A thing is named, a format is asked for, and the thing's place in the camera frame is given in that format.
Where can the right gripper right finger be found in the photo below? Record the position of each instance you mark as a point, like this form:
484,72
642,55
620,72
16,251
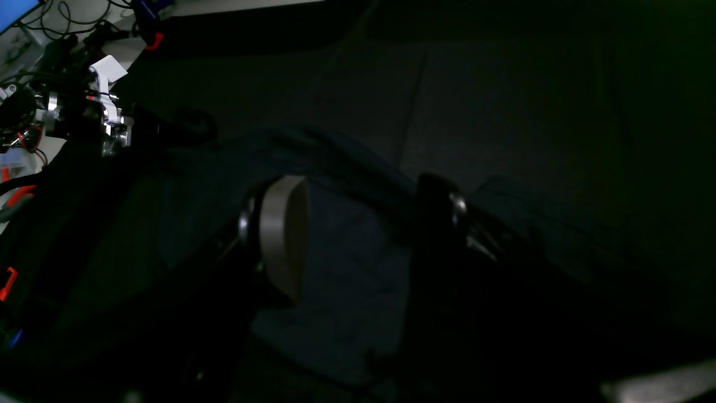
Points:
449,225

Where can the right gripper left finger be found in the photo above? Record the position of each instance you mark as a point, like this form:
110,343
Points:
273,234

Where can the dark grey t-shirt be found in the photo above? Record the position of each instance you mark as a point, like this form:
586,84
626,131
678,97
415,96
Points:
155,278

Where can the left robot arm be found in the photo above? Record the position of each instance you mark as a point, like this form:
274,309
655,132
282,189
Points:
68,97

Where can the red clamp far left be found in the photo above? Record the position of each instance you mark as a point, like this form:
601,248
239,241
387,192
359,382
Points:
153,41

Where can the black felt table cover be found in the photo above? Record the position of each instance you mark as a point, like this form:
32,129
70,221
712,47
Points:
607,106

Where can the blue clamp far left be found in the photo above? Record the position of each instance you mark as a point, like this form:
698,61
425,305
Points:
149,12

